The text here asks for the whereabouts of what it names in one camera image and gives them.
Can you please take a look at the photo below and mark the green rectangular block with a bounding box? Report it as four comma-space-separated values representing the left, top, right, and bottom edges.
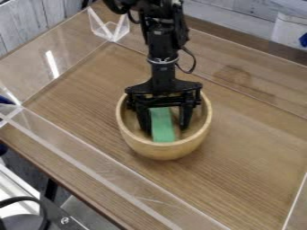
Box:
149, 108, 174, 143

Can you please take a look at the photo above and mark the black chair at corner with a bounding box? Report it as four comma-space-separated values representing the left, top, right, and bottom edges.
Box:
0, 196, 88, 230

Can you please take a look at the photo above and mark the white container in background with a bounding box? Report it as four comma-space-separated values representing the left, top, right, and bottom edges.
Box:
271, 12, 307, 51

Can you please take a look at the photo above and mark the black table leg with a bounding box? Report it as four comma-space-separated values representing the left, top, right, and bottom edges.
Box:
44, 179, 58, 201

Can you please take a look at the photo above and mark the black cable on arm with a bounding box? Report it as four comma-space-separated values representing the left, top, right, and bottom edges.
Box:
173, 46, 197, 75

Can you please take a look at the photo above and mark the blue object at right edge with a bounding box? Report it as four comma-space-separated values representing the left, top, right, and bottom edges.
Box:
299, 32, 307, 48

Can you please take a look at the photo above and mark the brown wooden bowl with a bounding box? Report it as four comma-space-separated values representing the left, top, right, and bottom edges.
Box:
114, 93, 212, 161

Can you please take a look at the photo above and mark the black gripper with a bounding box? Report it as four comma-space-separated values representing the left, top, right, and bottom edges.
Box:
124, 58, 203, 134

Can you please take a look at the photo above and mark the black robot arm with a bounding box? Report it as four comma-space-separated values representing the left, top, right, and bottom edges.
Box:
101, 0, 203, 132

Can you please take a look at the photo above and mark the clear acrylic enclosure wall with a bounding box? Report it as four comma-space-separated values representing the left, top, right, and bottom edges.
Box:
0, 13, 307, 230

